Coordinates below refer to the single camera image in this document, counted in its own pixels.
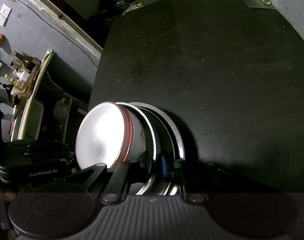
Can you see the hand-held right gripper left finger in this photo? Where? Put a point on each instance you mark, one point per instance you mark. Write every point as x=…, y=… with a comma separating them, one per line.
x=139, y=170

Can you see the white wall switch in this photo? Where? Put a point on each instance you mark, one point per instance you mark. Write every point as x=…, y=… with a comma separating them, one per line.
x=3, y=13

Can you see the large steel plate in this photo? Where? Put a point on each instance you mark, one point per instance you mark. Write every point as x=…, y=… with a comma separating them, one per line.
x=179, y=140

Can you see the bottles on side shelf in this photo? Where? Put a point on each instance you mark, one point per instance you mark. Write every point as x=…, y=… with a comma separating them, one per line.
x=27, y=85

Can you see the steel bowl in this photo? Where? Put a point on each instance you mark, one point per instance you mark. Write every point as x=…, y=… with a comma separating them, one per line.
x=152, y=130

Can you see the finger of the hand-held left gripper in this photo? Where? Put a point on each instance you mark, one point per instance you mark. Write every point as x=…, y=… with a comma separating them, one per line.
x=54, y=157
x=42, y=147

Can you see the dark glass bottle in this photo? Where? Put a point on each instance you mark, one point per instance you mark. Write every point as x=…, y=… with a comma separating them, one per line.
x=26, y=60

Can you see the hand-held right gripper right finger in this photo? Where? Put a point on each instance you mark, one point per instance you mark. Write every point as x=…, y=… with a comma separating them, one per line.
x=163, y=167

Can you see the person's left hand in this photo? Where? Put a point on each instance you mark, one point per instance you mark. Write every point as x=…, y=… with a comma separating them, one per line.
x=2, y=193

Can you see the wooden side table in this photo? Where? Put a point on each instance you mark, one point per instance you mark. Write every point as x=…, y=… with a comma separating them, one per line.
x=34, y=97

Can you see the cream door frame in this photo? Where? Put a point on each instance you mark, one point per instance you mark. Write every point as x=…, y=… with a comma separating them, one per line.
x=67, y=20

